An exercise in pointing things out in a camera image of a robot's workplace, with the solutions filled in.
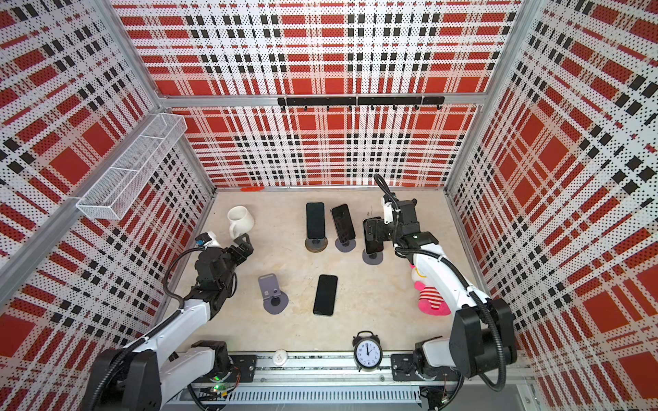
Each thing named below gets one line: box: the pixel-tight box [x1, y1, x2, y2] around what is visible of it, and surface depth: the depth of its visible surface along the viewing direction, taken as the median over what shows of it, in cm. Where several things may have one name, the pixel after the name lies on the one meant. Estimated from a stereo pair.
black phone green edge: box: [305, 202, 326, 239], surface depth 97 cm
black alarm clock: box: [352, 330, 383, 373], surface depth 76 cm
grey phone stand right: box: [361, 248, 384, 266], surface depth 100 cm
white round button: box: [272, 348, 288, 367], surface depth 77 cm
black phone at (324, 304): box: [312, 274, 339, 316], surface depth 90 cm
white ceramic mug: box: [227, 205, 255, 240], surface depth 104 cm
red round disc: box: [239, 185, 265, 192], surface depth 130 cm
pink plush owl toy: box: [409, 262, 452, 316], surface depth 84 cm
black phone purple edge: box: [331, 203, 357, 243], surface depth 97 cm
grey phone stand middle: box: [334, 238, 357, 253], surface depth 103 cm
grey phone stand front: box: [257, 273, 289, 316], surface depth 84 cm
